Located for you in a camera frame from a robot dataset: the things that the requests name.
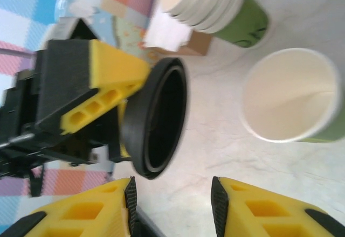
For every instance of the white paper napkin stack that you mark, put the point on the white paper napkin stack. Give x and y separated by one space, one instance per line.
164 29

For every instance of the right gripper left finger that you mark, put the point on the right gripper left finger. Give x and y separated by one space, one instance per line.
81 215

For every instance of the brown cardboard tray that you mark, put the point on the brown cardboard tray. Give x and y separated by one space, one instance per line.
199 44

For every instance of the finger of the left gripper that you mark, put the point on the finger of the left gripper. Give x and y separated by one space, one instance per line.
107 72
121 111

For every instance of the pale green paper bag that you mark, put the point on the pale green paper bag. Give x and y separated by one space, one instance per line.
126 35

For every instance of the black plastic cup lid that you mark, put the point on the black plastic cup lid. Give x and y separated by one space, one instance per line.
164 118

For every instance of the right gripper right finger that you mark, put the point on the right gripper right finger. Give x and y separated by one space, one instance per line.
269 215

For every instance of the green paper cup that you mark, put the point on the green paper cup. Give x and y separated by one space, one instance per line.
285 94
223 13
213 8
250 24

